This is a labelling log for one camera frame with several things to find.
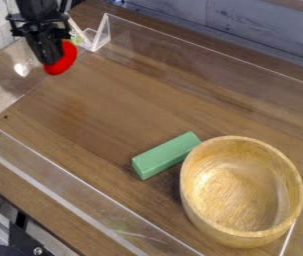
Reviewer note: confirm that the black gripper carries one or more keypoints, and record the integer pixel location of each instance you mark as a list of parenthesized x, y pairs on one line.
[(44, 44)]

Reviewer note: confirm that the red plush strawberry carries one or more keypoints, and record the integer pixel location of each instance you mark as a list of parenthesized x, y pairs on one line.
[(65, 62)]

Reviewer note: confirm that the green rectangular block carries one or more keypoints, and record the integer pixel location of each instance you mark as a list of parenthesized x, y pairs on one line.
[(164, 155)]

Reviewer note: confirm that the wooden bowl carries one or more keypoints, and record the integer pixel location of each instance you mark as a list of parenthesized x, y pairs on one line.
[(240, 191)]

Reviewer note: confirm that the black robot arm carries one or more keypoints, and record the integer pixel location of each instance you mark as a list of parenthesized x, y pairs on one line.
[(36, 9)]

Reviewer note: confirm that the clear acrylic back wall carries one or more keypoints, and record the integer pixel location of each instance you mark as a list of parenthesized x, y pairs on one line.
[(266, 95)]

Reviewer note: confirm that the clear acrylic wall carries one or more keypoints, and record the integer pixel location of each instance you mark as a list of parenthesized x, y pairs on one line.
[(266, 95), (87, 219)]

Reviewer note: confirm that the clear acrylic front wall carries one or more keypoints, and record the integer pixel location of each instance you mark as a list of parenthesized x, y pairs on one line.
[(87, 219)]

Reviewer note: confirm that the black device with cable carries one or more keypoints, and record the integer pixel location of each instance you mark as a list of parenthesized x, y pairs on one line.
[(16, 243)]

